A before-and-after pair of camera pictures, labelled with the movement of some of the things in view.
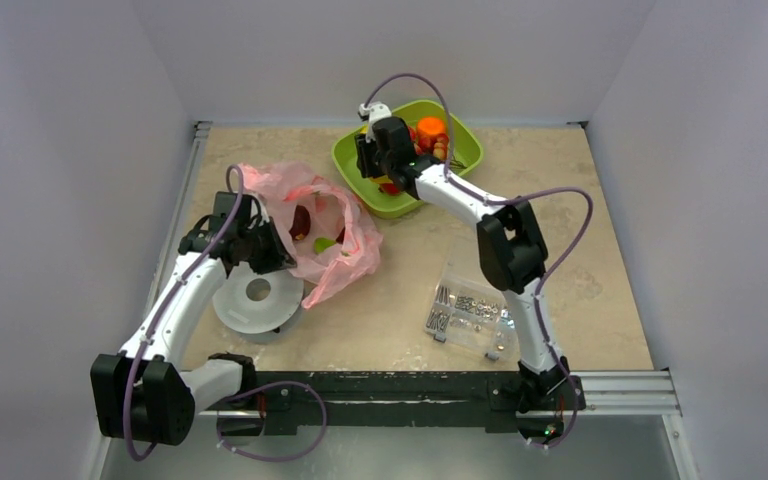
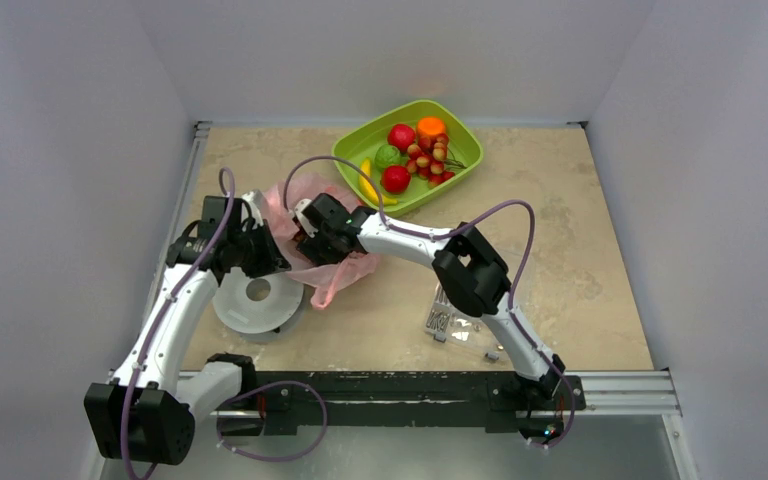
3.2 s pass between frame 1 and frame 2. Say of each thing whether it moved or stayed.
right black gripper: moved
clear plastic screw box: stayed
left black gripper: stayed
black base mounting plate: stayed
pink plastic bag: moved
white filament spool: stayed
